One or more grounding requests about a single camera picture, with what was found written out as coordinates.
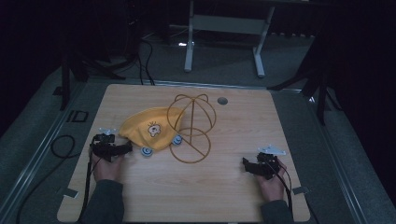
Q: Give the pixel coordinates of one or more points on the black tripod stand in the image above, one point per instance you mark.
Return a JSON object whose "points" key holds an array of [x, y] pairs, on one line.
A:
{"points": [[320, 90], [66, 77]]}

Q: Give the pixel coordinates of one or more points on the white metal desk frame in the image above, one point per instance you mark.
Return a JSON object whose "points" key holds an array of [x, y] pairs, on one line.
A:
{"points": [[229, 24]]}

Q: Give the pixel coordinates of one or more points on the yellow knitted hat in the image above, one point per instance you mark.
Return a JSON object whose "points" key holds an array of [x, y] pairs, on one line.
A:
{"points": [[149, 127]]}

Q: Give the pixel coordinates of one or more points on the person's right hand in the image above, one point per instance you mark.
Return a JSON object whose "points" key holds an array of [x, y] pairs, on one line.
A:
{"points": [[273, 188]]}

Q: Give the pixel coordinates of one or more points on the person's left hand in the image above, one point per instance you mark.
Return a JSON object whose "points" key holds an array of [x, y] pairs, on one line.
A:
{"points": [[107, 169]]}

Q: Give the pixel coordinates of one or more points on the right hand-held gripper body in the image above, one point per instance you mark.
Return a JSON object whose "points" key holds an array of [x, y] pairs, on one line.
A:
{"points": [[266, 163]]}

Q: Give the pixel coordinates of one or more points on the grey round table grommet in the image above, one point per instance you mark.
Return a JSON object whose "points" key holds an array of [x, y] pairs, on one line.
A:
{"points": [[222, 100]]}

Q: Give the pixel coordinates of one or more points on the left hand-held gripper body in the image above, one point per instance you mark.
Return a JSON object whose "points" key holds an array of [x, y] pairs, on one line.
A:
{"points": [[104, 148]]}

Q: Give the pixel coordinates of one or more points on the black rectangular floor marker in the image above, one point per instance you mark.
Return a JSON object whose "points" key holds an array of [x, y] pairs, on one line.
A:
{"points": [[77, 116]]}

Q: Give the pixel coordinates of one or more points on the grey tape piece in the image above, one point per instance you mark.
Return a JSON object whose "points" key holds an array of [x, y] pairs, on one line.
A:
{"points": [[71, 193], [300, 190]]}

